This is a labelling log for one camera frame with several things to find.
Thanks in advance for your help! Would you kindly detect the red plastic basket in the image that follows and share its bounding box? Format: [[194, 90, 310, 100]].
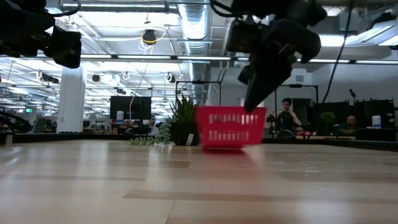
[[195, 105, 267, 149]]

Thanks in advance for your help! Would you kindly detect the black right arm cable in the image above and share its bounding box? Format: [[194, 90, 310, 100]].
[[322, 0, 354, 103]]

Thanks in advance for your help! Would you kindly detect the person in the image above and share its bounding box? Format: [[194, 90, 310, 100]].
[[335, 114, 358, 137], [273, 97, 303, 139], [147, 114, 161, 137]]

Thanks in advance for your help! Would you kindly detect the silver ventilation duct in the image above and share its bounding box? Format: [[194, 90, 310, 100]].
[[177, 0, 216, 105]]

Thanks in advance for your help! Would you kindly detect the white pillar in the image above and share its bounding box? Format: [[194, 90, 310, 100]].
[[57, 66, 87, 134]]

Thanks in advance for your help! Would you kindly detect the potted succulent plant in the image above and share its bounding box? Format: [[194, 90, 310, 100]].
[[129, 95, 200, 146]]

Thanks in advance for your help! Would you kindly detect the black partition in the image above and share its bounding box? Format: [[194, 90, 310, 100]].
[[312, 98, 396, 129]]

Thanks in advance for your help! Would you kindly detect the black overhead gantry frame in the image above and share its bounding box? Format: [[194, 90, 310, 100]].
[[274, 83, 319, 138]]

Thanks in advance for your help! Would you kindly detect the green background plant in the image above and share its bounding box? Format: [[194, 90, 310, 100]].
[[319, 111, 336, 135]]

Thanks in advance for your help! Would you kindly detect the hanging black cable reel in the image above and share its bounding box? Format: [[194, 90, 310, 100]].
[[141, 29, 158, 46]]

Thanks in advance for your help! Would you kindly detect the long linear ceiling light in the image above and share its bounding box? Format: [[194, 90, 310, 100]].
[[0, 54, 398, 65]]

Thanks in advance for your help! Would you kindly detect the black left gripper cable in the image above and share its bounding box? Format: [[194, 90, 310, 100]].
[[46, 0, 82, 18]]

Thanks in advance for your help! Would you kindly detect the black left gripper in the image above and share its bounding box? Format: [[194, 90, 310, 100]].
[[0, 0, 82, 69]]

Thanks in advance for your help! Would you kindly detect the black aluminium table frame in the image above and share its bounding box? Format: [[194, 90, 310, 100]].
[[0, 132, 398, 153]]

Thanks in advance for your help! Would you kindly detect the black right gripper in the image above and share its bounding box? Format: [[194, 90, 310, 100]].
[[225, 14, 323, 113]]

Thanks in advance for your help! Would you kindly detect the black monitor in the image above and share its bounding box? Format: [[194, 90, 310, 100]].
[[109, 95, 152, 121]]

